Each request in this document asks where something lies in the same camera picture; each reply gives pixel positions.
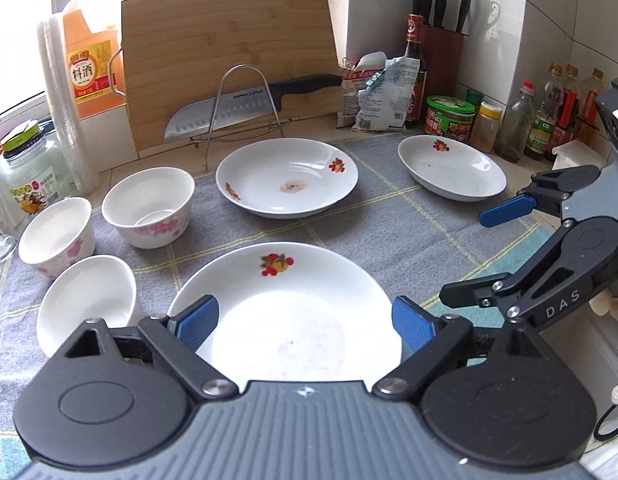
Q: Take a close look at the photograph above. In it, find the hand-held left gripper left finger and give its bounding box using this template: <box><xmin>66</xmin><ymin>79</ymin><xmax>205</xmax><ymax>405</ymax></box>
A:
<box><xmin>64</xmin><ymin>295</ymin><xmax>240</xmax><ymax>401</ymax></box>

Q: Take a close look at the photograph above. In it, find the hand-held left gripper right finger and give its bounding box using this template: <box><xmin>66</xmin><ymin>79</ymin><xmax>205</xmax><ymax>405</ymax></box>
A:
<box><xmin>373</xmin><ymin>296</ymin><xmax>552</xmax><ymax>401</ymax></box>

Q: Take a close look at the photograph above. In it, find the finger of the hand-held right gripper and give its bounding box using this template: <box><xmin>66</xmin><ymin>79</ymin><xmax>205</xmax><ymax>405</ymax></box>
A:
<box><xmin>440</xmin><ymin>227</ymin><xmax>600</xmax><ymax>332</ymax></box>
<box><xmin>479</xmin><ymin>165</ymin><xmax>602</xmax><ymax>228</ymax></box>

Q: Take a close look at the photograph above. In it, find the oval white plate fruit print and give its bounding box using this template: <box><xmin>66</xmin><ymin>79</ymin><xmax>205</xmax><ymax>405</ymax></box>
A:
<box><xmin>398</xmin><ymin>135</ymin><xmax>508</xmax><ymax>203</ymax></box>

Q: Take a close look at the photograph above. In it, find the large white plate fruit print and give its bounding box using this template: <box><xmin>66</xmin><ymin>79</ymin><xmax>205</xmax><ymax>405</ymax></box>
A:
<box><xmin>167</xmin><ymin>241</ymin><xmax>402</xmax><ymax>381</ymax></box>

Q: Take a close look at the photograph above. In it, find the white ceramic bowl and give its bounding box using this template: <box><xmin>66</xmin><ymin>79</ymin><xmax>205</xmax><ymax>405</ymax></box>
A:
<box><xmin>37</xmin><ymin>255</ymin><xmax>140</xmax><ymax>358</ymax></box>

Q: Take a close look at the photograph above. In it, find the white bowl pink floral print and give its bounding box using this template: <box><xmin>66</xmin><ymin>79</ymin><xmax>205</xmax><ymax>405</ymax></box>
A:
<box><xmin>18</xmin><ymin>197</ymin><xmax>96</xmax><ymax>279</ymax></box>
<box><xmin>102</xmin><ymin>166</ymin><xmax>196</xmax><ymax>249</ymax></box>

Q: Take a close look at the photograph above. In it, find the round white plate fruit print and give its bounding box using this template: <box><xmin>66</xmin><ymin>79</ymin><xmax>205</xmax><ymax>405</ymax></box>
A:
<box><xmin>215</xmin><ymin>140</ymin><xmax>360</xmax><ymax>219</ymax></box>

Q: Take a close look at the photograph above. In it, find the person's right hand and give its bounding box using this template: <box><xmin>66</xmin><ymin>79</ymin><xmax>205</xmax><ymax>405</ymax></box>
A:
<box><xmin>589</xmin><ymin>280</ymin><xmax>618</xmax><ymax>318</ymax></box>

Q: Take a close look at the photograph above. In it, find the white plastic container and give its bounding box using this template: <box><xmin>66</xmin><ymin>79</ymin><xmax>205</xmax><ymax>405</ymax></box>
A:
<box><xmin>551</xmin><ymin>140</ymin><xmax>597</xmax><ymax>171</ymax></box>

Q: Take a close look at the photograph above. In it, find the empty clear bottle red cap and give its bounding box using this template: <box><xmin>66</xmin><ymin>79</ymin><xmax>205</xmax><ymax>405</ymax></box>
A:
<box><xmin>495</xmin><ymin>81</ymin><xmax>536</xmax><ymax>163</ymax></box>

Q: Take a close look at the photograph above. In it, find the yellow spice jar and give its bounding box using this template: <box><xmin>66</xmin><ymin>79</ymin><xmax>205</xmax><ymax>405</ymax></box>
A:
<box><xmin>470</xmin><ymin>101</ymin><xmax>504</xmax><ymax>153</ymax></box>

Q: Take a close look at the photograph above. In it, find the grey checked table mat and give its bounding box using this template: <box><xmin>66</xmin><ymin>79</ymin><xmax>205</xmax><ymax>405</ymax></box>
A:
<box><xmin>0</xmin><ymin>132</ymin><xmax>564</xmax><ymax>376</ymax></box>

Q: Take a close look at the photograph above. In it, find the oil bottle green label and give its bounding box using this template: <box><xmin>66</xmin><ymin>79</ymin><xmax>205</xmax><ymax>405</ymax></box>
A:
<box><xmin>524</xmin><ymin>62</ymin><xmax>564</xmax><ymax>161</ymax></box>

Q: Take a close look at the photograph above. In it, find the green lid sauce jar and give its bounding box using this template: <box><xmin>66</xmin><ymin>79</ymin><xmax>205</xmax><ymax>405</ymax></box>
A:
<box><xmin>423</xmin><ymin>95</ymin><xmax>476</xmax><ymax>143</ymax></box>

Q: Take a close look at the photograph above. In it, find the dark red sauce bottle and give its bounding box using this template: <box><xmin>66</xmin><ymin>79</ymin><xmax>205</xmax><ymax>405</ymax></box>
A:
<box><xmin>551</xmin><ymin>64</ymin><xmax>582</xmax><ymax>161</ymax></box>

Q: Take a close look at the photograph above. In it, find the dark red knife block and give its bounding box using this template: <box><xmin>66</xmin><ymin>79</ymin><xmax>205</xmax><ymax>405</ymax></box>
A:
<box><xmin>421</xmin><ymin>24</ymin><xmax>464</xmax><ymax>131</ymax></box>

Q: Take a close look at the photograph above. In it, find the white crumpled bag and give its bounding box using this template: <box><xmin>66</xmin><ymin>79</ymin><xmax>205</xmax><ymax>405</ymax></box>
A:
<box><xmin>353</xmin><ymin>56</ymin><xmax>424</xmax><ymax>133</ymax></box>

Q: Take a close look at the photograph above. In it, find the dark soy sauce bottle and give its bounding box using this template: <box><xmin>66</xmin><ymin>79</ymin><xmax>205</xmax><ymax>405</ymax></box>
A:
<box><xmin>403</xmin><ymin>14</ymin><xmax>428</xmax><ymax>128</ymax></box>

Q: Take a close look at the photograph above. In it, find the glass jar green lid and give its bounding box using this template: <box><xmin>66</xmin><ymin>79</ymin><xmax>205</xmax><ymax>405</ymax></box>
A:
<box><xmin>0</xmin><ymin>120</ymin><xmax>72</xmax><ymax>218</ymax></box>

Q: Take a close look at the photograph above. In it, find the stack of clear plastic cups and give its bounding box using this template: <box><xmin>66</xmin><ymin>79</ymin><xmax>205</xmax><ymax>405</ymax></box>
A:
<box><xmin>36</xmin><ymin>12</ymin><xmax>100</xmax><ymax>195</ymax></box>

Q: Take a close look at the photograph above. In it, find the orange cooking wine jug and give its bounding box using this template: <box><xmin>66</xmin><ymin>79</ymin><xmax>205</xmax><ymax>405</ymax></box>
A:
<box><xmin>63</xmin><ymin>0</ymin><xmax>127</xmax><ymax>121</ymax></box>

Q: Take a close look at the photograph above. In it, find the bamboo cutting board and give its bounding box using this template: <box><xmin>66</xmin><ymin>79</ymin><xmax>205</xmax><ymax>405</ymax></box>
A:
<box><xmin>120</xmin><ymin>0</ymin><xmax>347</xmax><ymax>153</ymax></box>

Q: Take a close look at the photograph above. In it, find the white wall hook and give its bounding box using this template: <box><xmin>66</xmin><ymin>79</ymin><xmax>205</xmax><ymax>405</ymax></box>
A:
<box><xmin>485</xmin><ymin>0</ymin><xmax>504</xmax><ymax>36</ymax></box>

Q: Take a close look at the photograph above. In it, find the kitchen knife black handle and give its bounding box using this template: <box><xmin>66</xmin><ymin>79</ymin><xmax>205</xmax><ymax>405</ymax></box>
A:
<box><xmin>164</xmin><ymin>74</ymin><xmax>342</xmax><ymax>142</ymax></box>

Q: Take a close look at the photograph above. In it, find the steel wire rack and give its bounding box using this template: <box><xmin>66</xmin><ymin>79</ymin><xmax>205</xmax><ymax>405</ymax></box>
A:
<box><xmin>188</xmin><ymin>65</ymin><xmax>342</xmax><ymax>172</ymax></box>

